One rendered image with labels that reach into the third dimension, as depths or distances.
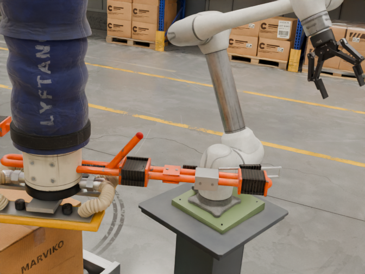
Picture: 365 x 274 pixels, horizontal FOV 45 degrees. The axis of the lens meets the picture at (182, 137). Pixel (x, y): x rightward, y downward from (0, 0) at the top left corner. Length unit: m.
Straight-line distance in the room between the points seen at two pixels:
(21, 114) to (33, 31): 0.23
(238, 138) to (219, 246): 0.50
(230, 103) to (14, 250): 1.08
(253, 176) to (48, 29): 0.69
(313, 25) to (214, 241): 0.91
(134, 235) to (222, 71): 1.56
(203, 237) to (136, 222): 1.48
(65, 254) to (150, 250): 1.35
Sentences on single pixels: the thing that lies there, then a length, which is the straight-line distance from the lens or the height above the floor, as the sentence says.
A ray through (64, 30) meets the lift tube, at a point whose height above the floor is 1.62.
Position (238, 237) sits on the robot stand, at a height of 0.75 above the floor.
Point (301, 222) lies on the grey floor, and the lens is 3.53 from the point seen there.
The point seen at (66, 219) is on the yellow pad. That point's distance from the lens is 1.32.
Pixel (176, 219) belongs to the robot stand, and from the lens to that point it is 1.95.
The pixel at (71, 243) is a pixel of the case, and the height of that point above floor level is 0.80.
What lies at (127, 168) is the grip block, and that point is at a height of 1.22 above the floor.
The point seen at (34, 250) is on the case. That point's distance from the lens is 1.60.
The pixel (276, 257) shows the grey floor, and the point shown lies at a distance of 3.10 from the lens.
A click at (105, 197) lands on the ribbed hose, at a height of 1.16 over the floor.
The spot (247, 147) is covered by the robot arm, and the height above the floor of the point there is 1.03.
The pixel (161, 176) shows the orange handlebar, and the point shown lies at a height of 1.21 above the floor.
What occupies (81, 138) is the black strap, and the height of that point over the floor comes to 1.32.
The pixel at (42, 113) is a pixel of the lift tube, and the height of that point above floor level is 1.41.
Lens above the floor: 1.81
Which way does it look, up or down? 22 degrees down
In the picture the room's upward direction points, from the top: 4 degrees clockwise
